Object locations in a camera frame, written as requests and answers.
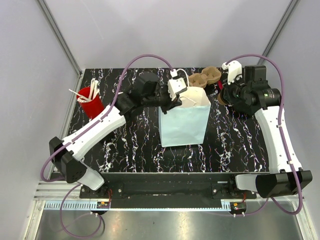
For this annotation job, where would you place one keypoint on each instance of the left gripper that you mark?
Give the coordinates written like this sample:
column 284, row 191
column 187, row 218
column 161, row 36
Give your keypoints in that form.
column 170, row 104

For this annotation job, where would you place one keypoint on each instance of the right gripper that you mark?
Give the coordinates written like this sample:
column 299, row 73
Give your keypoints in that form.
column 228, row 96

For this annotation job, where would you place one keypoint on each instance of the single brown paper cup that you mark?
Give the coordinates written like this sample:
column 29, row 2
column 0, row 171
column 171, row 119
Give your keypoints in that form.
column 223, row 98

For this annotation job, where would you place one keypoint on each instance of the stack of pulp cup carriers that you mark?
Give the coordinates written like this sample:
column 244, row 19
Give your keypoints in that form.
column 208, row 76

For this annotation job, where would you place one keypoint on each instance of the light blue paper bag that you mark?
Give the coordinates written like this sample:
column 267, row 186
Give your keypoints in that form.
column 185, row 124

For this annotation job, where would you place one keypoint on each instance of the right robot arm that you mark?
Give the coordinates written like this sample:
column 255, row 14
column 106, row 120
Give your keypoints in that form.
column 286, row 174

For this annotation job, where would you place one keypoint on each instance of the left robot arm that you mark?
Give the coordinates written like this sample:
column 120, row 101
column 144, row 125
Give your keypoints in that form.
column 66, row 154

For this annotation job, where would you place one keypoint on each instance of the red cup with stirrers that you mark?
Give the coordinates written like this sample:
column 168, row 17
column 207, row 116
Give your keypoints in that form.
column 89, row 99

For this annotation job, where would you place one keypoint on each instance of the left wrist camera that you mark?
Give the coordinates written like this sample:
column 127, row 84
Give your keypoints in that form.
column 176, row 84

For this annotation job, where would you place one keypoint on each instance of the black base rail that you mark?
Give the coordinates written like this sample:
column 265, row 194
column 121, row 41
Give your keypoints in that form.
column 164, row 191

